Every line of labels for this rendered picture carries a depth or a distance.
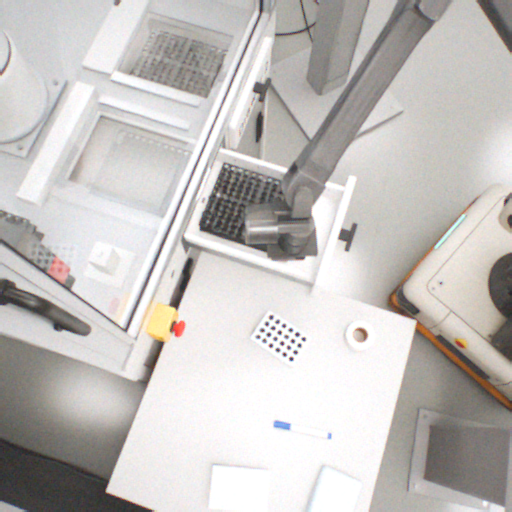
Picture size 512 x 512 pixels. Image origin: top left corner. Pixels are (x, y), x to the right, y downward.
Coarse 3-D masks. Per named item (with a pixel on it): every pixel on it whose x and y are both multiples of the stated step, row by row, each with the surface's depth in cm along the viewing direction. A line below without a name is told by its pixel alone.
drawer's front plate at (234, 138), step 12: (264, 48) 134; (264, 60) 136; (252, 72) 132; (264, 72) 141; (252, 84) 131; (240, 96) 130; (252, 96) 136; (240, 108) 129; (240, 120) 131; (240, 132) 136
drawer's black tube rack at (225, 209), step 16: (224, 176) 126; (240, 176) 126; (256, 176) 126; (224, 192) 128; (240, 192) 128; (256, 192) 129; (272, 192) 128; (208, 208) 126; (224, 208) 127; (240, 208) 127; (208, 224) 123; (224, 224) 123; (240, 224) 123; (240, 240) 124
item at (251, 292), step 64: (192, 320) 129; (256, 320) 130; (320, 320) 130; (384, 320) 130; (192, 384) 125; (256, 384) 125; (320, 384) 125; (384, 384) 125; (128, 448) 120; (192, 448) 120; (256, 448) 120; (320, 448) 121; (384, 448) 121
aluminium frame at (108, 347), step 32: (256, 32) 128; (224, 128) 123; (192, 192) 115; (0, 256) 50; (160, 256) 110; (32, 288) 59; (64, 288) 66; (0, 320) 53; (32, 320) 60; (96, 320) 81; (64, 352) 73; (96, 352) 88; (128, 352) 105
